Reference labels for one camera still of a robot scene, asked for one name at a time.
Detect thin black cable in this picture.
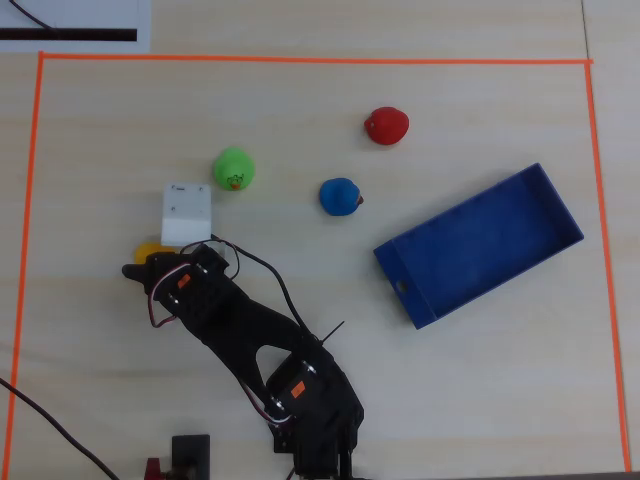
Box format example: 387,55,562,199
7,0,54,31

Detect black zip tie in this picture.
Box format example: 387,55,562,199
321,320,346,347

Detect blue rubber duck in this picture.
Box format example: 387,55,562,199
318,177,365,217

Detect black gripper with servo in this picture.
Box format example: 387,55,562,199
121,242,252,342

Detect thick black cable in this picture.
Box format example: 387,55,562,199
0,376,120,480

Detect orange tape strip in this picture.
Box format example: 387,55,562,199
583,62,633,474
1,52,47,480
38,51,594,67

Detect blue rectangular box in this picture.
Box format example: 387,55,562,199
373,162,585,331

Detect green rubber duck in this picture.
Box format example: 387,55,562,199
213,146,256,192

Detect white camera box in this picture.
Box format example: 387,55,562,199
160,181,213,247

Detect white red servo cable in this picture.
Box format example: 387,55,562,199
148,263,187,330

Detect yellow rubber duck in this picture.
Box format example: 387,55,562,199
134,242,176,264

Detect red rubber duck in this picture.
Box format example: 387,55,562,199
363,106,410,147

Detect black table clamp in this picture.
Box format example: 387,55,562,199
170,433,212,480

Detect white sheet with black stripe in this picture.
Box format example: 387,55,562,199
0,0,152,53

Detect black camera cable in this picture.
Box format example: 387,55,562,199
179,238,314,344

